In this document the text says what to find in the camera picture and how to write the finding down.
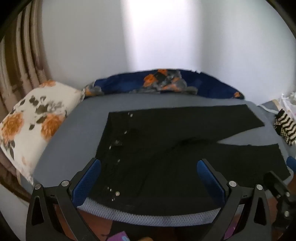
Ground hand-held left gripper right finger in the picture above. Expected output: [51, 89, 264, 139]
[196, 159, 272, 241]

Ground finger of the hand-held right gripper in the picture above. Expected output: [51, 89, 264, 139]
[286, 156, 296, 174]
[264, 171, 296, 224]

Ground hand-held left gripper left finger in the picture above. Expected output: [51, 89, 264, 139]
[26, 158, 102, 241]

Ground black pants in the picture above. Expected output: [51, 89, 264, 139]
[96, 104, 291, 215]

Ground black and white striped cloth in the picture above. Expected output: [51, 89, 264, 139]
[273, 109, 296, 146]

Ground grey mesh mattress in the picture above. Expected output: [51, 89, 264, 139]
[32, 93, 296, 227]

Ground white patterned cloth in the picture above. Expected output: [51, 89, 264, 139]
[259, 91, 296, 121]

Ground purple patterned floor mat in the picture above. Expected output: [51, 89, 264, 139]
[108, 204, 244, 241]

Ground white floral pillow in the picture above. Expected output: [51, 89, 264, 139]
[0, 80, 85, 186]

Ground navy floral blanket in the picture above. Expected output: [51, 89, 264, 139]
[82, 69, 245, 100]

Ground brown striped curtain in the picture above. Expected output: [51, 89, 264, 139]
[0, 0, 55, 116]

